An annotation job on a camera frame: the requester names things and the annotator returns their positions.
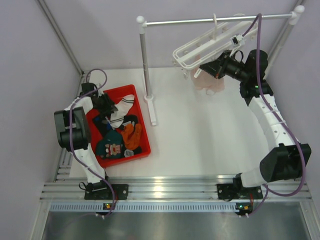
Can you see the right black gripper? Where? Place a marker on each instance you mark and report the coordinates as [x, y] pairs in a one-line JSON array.
[[217, 68]]

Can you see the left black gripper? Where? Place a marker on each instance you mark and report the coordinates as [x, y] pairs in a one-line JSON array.
[[109, 106]]

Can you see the white sock with stripes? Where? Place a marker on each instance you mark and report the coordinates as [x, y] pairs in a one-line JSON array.
[[123, 107]]

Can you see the pink sock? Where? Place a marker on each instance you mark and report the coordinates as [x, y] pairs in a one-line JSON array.
[[204, 81]]

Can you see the white plastic clip hanger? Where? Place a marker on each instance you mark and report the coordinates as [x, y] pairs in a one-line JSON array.
[[211, 44]]

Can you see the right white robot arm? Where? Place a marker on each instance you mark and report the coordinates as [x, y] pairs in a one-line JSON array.
[[287, 157]]

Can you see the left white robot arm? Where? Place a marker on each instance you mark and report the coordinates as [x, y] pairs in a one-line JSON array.
[[73, 132]]

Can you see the red plastic tray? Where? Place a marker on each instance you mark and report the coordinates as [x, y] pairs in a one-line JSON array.
[[116, 94]]

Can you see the orange sock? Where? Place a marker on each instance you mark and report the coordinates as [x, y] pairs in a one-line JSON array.
[[131, 135]]

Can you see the dark green reindeer sock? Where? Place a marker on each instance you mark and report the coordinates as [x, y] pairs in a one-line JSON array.
[[110, 147]]

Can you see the metal drying rack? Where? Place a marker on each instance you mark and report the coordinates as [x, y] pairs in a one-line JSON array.
[[144, 30]]

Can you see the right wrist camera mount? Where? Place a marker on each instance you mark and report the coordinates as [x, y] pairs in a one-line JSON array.
[[237, 41]]

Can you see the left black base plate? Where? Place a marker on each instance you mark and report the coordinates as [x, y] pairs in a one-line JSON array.
[[101, 191]]

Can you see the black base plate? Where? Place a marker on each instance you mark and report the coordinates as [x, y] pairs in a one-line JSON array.
[[228, 192], [101, 191]]

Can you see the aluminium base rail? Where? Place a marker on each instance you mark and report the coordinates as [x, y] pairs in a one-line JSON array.
[[158, 188]]

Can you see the perforated cable duct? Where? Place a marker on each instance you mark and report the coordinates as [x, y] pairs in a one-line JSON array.
[[151, 207]]

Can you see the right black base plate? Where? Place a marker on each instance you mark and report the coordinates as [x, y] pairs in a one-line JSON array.
[[228, 192]]

